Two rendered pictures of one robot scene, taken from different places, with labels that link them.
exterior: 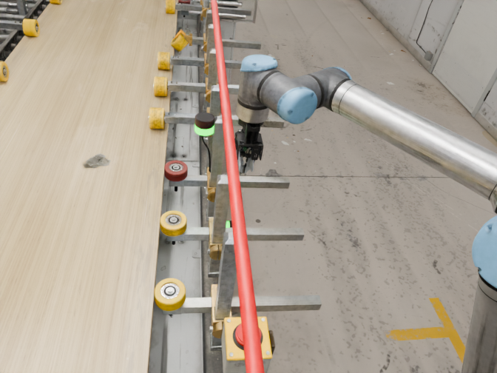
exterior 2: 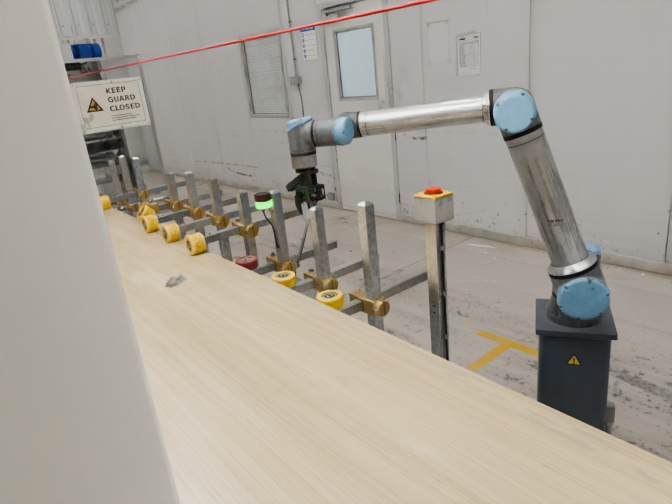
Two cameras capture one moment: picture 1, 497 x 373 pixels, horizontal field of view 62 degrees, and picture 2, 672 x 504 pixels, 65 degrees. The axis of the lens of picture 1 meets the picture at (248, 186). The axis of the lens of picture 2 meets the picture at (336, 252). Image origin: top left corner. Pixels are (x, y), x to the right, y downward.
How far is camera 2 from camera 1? 104 cm
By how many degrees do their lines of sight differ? 30
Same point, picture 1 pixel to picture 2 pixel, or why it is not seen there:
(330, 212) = not seen: hidden behind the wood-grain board
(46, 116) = not seen: hidden behind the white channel
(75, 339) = (296, 336)
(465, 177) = (465, 114)
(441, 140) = (440, 105)
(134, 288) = (302, 306)
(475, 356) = (535, 191)
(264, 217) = not seen: hidden behind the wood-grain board
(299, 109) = (347, 130)
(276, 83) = (322, 122)
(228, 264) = (370, 228)
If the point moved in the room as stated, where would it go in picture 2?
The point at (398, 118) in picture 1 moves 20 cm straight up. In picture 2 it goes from (408, 109) to (404, 45)
